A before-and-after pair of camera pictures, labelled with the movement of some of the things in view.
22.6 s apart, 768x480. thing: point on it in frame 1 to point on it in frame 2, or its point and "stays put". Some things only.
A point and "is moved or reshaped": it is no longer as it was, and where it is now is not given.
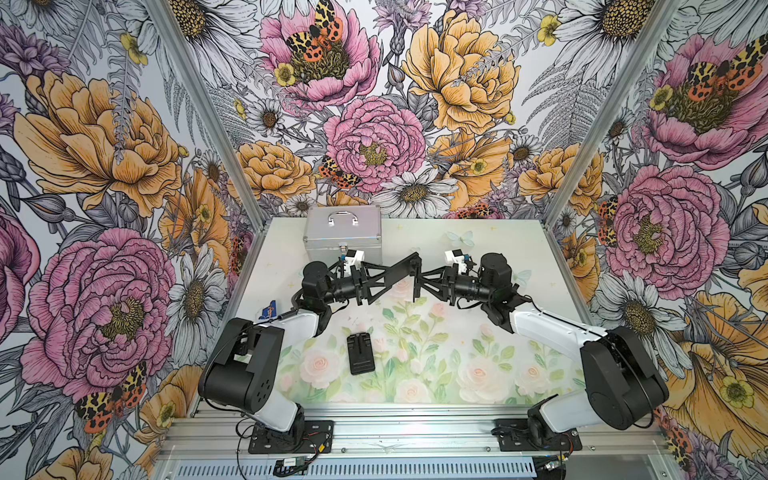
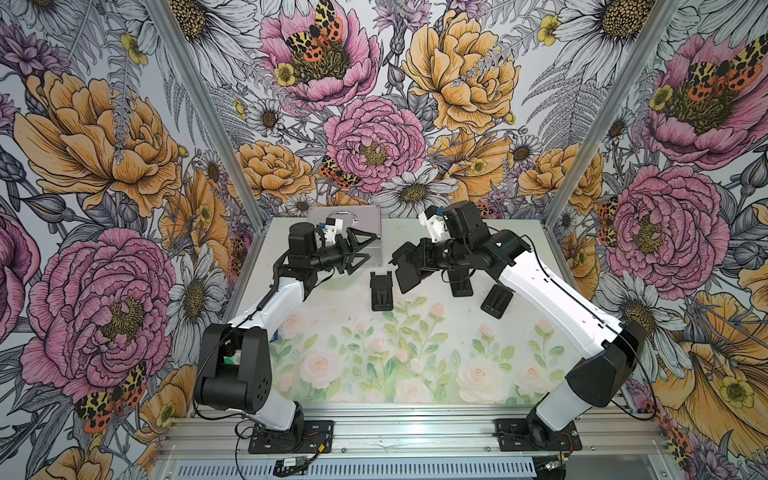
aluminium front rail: [417, 435] stays put
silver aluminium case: [357, 226] stays put
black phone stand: [361, 355] is moved or reshaped
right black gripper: [448, 277] to [417, 251]
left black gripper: [361, 281] to [355, 244]
